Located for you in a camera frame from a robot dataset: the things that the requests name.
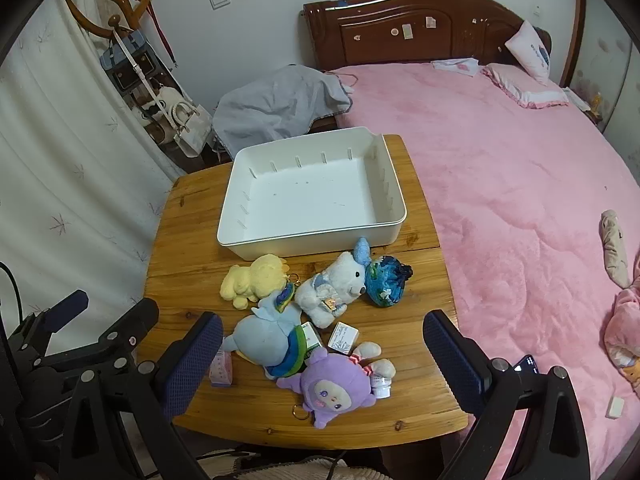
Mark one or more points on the wooden coat rack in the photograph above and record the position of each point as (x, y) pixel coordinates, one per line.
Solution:
(120, 5)

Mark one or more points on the blue black bag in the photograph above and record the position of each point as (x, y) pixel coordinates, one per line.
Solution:
(132, 62)

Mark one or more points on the dark wooden nightstand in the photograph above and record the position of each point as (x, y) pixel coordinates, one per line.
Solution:
(322, 122)

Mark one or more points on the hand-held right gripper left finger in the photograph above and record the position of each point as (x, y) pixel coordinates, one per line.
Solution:
(194, 360)

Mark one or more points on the small white block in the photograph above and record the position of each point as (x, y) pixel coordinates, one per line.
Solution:
(615, 406)

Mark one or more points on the white pink cloth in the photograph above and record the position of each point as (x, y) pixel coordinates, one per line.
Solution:
(455, 66)

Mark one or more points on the blue green plush ball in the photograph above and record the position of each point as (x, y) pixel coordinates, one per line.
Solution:
(387, 280)

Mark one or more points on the beige cloth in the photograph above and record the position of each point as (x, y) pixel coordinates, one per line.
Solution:
(612, 250)

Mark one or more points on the pink pillow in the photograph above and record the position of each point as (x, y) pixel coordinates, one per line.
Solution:
(520, 85)

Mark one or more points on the dark wooden headboard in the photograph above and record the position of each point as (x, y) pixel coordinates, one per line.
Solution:
(380, 30)

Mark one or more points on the yellow plush toy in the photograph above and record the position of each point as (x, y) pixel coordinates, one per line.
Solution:
(255, 277)

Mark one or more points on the white bear plush toy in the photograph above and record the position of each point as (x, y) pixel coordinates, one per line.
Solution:
(330, 285)

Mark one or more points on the blue elephant plush toy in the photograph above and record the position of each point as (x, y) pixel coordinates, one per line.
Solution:
(260, 340)

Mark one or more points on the white green small box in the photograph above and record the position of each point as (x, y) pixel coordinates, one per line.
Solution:
(314, 337)

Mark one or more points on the small white bottle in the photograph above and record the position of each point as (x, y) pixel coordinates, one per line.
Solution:
(381, 387)

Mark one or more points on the purple plush doll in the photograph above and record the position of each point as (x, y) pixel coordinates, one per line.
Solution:
(325, 380)

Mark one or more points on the white handbag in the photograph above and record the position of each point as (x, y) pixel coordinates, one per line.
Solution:
(192, 127)

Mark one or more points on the grey cloth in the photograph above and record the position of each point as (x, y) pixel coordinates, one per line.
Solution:
(270, 105)

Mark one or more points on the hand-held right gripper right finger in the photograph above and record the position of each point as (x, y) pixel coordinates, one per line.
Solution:
(450, 360)

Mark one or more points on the white wardrobe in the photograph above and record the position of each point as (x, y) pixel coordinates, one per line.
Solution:
(607, 70)

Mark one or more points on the pink small box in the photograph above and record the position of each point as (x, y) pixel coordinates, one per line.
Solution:
(221, 367)

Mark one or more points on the pink blanket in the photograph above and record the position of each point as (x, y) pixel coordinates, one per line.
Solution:
(500, 185)

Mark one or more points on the black white plush bag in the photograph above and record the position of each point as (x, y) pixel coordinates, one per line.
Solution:
(150, 107)

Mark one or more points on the white printed pillow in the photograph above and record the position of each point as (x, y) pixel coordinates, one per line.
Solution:
(530, 50)

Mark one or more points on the white box purple print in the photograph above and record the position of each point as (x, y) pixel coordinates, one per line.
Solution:
(344, 337)

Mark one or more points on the pink clothing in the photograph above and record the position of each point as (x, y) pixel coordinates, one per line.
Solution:
(625, 320)

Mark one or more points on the white plastic tray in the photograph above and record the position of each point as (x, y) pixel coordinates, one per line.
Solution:
(310, 195)

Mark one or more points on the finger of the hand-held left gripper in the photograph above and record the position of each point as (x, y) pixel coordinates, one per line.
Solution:
(135, 320)
(67, 307)

